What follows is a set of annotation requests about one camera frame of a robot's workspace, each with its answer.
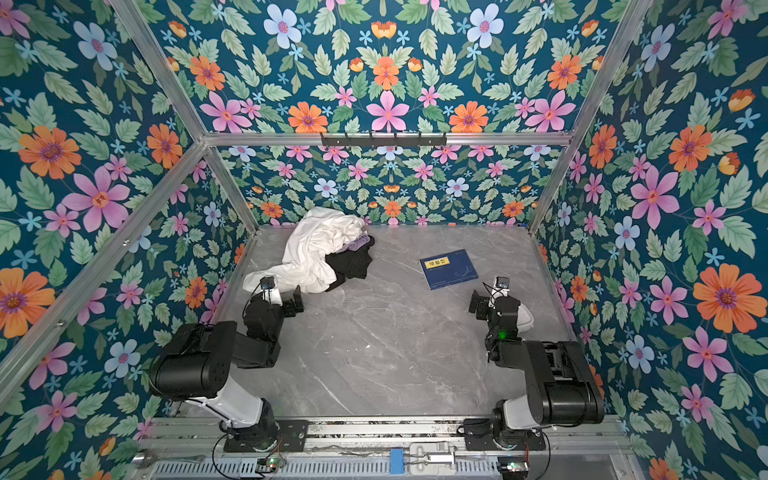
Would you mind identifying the black cloth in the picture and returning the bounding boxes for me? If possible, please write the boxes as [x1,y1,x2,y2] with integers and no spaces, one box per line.
[325,236,376,292]

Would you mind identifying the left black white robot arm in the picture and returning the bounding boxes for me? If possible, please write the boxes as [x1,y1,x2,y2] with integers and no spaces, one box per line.
[149,288,309,453]

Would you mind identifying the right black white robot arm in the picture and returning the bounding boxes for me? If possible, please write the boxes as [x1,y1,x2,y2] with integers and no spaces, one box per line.
[462,291,605,450]

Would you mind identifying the purple cloth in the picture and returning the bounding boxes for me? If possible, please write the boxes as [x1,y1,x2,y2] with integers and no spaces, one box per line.
[344,234,372,251]

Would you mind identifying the white cloth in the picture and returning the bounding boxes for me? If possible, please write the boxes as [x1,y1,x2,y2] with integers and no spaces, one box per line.
[242,207,366,294]

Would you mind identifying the white round container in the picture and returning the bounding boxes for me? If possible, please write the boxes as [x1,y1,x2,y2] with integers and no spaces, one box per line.
[516,303,535,334]

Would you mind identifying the blue connector block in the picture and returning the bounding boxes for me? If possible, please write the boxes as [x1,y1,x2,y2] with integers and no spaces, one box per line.
[389,448,406,476]

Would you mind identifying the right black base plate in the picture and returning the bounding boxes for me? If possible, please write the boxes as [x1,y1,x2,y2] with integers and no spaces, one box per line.
[456,418,547,452]

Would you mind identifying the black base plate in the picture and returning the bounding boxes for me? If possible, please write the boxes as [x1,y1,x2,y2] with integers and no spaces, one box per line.
[456,418,547,452]
[223,420,309,453]

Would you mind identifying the silver latch bracket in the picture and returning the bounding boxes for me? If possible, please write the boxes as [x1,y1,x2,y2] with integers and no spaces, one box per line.
[405,442,457,475]

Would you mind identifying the black hook rail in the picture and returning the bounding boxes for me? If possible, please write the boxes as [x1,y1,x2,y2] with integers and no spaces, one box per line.
[320,133,448,148]

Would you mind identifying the aluminium frame bars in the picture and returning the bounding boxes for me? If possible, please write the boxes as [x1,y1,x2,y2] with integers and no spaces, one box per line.
[1,1,631,419]

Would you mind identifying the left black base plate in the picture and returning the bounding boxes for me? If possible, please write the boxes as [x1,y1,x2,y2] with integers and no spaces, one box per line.
[223,420,309,453]

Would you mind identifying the white perforated cable duct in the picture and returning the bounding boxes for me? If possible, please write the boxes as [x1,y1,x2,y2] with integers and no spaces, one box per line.
[151,457,502,479]

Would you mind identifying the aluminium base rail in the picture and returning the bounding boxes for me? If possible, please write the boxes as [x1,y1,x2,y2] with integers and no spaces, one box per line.
[136,415,634,458]

